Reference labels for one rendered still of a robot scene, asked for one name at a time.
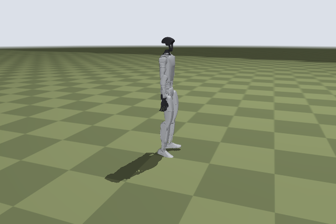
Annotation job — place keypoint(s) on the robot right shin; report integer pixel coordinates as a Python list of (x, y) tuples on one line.
[(164, 136)]

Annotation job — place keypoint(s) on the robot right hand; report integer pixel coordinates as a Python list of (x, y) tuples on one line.
[(164, 104)]

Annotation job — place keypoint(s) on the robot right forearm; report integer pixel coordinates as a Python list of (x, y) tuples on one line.
[(163, 86)]

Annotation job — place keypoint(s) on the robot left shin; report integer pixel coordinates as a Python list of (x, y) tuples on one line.
[(172, 126)]

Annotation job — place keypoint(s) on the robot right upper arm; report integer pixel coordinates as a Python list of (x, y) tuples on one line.
[(163, 62)]

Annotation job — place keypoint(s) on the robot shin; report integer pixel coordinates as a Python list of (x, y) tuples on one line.
[(172, 126), (164, 136)]

